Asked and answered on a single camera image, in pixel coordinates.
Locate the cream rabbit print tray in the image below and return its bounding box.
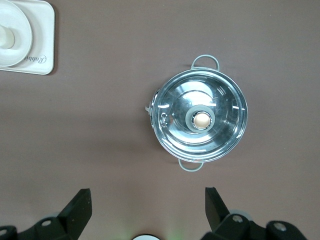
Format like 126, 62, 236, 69
0, 0, 56, 76

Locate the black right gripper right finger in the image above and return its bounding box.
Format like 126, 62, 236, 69
204, 186, 308, 240

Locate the brown table cloth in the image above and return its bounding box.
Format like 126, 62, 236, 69
0, 0, 320, 240

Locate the glass pot lid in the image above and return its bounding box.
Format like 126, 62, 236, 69
152, 69, 250, 163

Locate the small white bun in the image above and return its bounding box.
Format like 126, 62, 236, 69
0, 26, 16, 50

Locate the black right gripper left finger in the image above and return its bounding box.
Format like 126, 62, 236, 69
0, 188, 93, 240

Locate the steel pot with grey handles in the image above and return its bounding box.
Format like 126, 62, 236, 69
144, 54, 250, 174

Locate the round cream plate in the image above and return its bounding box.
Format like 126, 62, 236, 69
0, 0, 34, 68

